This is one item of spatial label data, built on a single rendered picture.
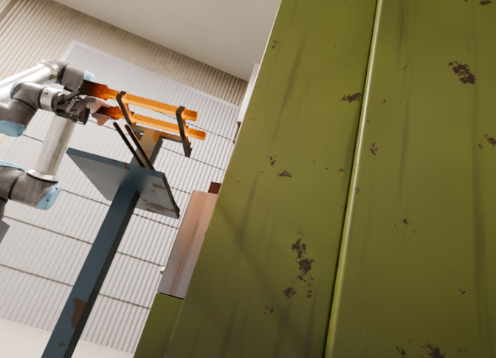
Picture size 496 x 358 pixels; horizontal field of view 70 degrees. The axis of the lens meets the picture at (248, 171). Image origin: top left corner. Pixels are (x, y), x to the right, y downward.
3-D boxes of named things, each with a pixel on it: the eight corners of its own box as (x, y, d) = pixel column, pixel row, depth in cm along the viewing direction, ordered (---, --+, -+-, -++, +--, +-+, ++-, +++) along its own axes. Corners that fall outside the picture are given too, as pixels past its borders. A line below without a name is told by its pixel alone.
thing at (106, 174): (65, 152, 105) (68, 146, 105) (106, 199, 141) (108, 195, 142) (162, 178, 103) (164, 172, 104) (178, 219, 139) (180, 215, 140)
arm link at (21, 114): (-10, 131, 131) (8, 104, 136) (23, 143, 133) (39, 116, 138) (-19, 119, 122) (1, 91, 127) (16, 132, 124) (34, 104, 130)
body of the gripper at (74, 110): (87, 126, 135) (57, 118, 136) (97, 108, 139) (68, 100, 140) (80, 114, 129) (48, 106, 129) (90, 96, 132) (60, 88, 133)
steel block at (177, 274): (156, 291, 138) (193, 189, 157) (183, 304, 172) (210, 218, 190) (299, 330, 126) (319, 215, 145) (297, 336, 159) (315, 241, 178)
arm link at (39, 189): (21, 198, 187) (72, 66, 186) (54, 210, 191) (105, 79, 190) (7, 203, 172) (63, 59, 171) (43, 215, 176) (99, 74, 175)
